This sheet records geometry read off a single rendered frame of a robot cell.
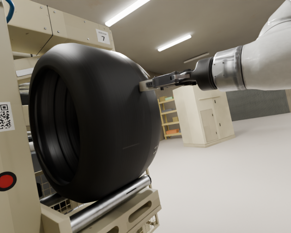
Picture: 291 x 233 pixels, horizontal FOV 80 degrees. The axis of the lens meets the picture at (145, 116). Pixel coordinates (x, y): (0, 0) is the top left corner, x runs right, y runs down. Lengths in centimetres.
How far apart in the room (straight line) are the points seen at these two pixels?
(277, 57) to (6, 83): 61
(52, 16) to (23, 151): 72
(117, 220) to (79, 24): 97
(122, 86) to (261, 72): 33
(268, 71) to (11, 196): 62
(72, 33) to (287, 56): 96
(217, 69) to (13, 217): 59
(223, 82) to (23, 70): 91
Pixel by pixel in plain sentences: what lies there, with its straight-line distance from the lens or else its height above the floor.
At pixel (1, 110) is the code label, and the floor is 124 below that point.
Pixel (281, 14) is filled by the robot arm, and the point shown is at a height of 130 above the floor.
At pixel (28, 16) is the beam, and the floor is 170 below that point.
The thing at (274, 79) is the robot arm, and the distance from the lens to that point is 38.
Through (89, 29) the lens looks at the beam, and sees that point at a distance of 117.
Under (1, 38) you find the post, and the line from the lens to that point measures 64.
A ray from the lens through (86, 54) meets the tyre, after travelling 56.
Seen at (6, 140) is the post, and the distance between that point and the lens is 57.
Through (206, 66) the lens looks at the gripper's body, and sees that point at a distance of 41.
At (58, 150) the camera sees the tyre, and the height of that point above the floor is 108.
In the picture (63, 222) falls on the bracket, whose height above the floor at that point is 94.
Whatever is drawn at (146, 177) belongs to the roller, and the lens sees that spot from 73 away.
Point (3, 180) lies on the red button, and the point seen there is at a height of 106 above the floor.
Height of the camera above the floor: 114
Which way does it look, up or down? 1 degrees up
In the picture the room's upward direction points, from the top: 11 degrees counter-clockwise
